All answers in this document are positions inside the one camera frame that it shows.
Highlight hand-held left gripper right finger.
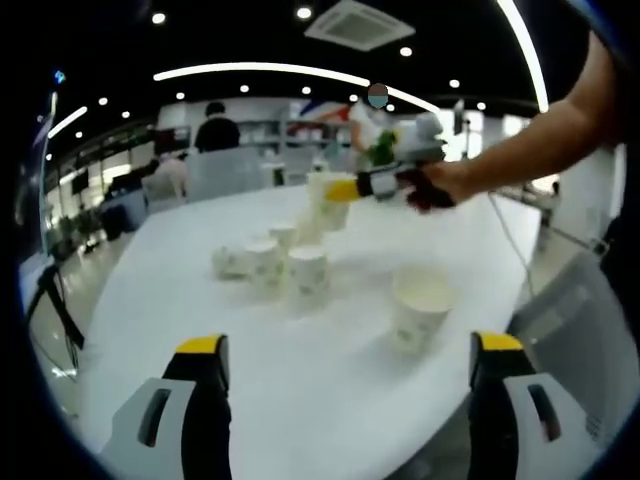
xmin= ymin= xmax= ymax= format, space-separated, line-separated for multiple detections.
xmin=468 ymin=329 xmax=604 ymax=480

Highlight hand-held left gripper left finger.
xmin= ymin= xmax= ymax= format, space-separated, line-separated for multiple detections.
xmin=107 ymin=333 xmax=234 ymax=480

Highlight stack of paper cups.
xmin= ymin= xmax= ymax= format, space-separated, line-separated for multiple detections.
xmin=294 ymin=171 xmax=351 ymax=247

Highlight person's right hand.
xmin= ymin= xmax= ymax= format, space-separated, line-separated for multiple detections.
xmin=422 ymin=160 xmax=484 ymax=202

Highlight green potted plant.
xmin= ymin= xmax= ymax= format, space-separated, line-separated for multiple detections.
xmin=357 ymin=128 xmax=401 ymax=169

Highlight white storage shelf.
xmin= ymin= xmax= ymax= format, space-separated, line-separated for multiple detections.
xmin=234 ymin=119 xmax=351 ymax=151

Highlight black tripod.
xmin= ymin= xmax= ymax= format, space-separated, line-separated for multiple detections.
xmin=24 ymin=262 xmax=86 ymax=351

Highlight ceiling air conditioner vent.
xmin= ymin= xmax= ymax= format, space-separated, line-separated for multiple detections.
xmin=304 ymin=0 xmax=416 ymax=53

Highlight curved ceiling light strip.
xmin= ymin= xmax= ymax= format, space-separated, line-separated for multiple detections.
xmin=496 ymin=0 xmax=550 ymax=114
xmin=152 ymin=62 xmax=441 ymax=114

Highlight white table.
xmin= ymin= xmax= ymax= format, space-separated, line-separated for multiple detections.
xmin=79 ymin=182 xmax=544 ymax=480

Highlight round ceiling downlights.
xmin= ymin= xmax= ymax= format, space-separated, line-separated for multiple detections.
xmin=44 ymin=4 xmax=489 ymax=161

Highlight black suitcase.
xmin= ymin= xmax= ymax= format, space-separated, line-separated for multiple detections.
xmin=102 ymin=204 xmax=126 ymax=241

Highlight short ceiling light strip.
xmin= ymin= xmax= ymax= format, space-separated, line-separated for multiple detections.
xmin=47 ymin=105 xmax=89 ymax=140

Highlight red blue wall banner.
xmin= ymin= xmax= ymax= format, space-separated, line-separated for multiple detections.
xmin=289 ymin=99 xmax=351 ymax=124

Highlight dark wall display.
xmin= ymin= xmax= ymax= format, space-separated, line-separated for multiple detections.
xmin=154 ymin=127 xmax=192 ymax=154

